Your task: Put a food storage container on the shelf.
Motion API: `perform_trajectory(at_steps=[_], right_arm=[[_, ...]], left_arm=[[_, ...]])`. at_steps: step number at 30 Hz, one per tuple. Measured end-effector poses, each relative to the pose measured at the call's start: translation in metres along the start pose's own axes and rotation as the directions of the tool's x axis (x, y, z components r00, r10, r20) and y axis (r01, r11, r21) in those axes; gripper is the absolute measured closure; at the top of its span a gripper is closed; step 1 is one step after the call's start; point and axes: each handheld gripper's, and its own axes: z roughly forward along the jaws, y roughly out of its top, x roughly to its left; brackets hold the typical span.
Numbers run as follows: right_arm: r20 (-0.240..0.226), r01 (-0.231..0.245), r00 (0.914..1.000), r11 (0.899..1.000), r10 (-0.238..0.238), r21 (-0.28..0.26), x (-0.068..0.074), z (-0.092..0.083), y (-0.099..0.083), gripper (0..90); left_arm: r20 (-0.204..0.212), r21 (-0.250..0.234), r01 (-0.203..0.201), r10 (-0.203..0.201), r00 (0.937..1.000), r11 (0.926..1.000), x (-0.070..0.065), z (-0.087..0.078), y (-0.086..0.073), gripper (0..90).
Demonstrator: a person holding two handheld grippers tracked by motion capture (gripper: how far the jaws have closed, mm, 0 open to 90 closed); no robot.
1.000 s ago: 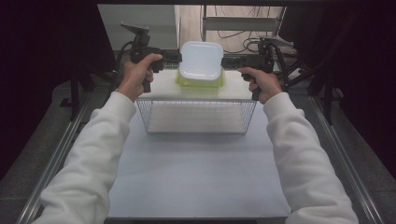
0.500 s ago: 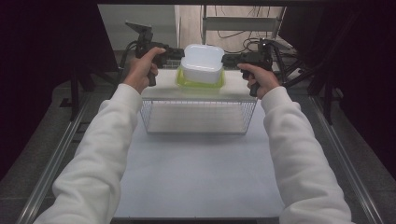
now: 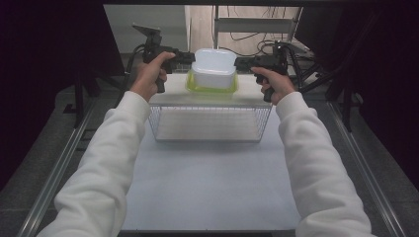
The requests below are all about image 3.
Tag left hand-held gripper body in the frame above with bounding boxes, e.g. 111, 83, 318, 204
132, 24, 182, 94

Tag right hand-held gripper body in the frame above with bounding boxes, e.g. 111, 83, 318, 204
253, 39, 292, 104

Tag clear plastic food container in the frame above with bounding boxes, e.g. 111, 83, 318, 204
191, 47, 237, 90

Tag green plastic food container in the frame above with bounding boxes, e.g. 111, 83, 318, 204
185, 69, 239, 101

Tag white wire shelf basket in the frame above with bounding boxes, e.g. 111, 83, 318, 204
143, 58, 277, 143

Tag person's right hand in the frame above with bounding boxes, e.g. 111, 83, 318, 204
250, 66, 296, 107

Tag person's left hand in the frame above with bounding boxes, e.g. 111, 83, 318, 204
129, 50, 177, 103

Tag white cabinet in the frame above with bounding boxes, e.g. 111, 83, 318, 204
103, 4, 192, 60

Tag white power strip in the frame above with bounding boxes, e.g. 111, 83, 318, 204
303, 71, 323, 86

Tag black metal stand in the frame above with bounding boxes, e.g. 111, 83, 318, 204
63, 63, 130, 130
290, 60, 364, 133

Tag black floor cables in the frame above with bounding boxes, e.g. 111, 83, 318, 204
218, 5, 315, 63

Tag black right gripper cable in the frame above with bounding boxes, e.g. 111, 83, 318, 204
286, 43, 304, 91

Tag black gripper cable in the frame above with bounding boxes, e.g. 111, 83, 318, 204
123, 43, 148, 97
286, 43, 304, 91

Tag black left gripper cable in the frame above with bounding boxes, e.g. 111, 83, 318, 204
123, 43, 148, 97

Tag white metal desk frame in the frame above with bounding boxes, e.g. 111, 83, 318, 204
211, 5, 304, 77

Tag black floor bracket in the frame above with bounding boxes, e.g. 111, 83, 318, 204
76, 128, 101, 152

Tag metal floor rail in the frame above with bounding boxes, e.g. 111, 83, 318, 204
326, 101, 407, 237
17, 98, 97, 237

